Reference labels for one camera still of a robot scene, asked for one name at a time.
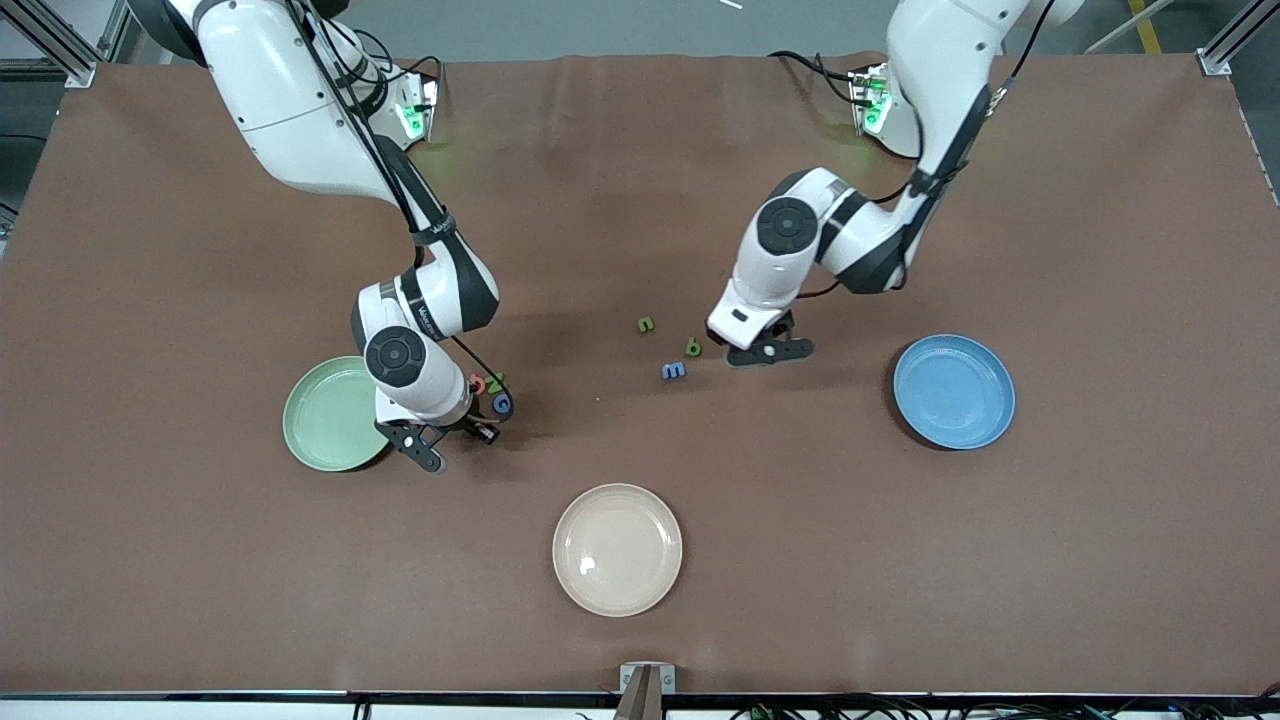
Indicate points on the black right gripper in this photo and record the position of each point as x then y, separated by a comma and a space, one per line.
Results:
470, 424

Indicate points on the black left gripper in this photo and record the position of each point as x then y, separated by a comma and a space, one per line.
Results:
782, 326

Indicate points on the blue capital letter G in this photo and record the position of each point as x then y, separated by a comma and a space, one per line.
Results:
496, 405

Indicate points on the blue lowercase letter m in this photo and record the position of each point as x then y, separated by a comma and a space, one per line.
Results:
673, 366

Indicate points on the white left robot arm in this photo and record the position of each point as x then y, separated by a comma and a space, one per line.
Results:
940, 60

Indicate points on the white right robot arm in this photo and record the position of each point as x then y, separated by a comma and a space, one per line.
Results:
290, 100

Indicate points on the light green plate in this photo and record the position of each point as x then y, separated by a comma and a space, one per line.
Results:
320, 420

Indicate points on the beige plate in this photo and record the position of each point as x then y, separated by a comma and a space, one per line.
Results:
617, 550

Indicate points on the blue plate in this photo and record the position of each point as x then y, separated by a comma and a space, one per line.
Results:
955, 392

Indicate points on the brown table mat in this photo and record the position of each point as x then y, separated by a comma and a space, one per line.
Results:
620, 150

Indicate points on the metal base connector box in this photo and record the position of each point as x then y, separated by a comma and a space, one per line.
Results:
415, 115

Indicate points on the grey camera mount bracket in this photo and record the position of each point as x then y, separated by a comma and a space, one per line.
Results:
645, 690

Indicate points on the aluminium frame post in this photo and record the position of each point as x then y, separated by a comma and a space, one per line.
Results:
70, 62
1218, 62

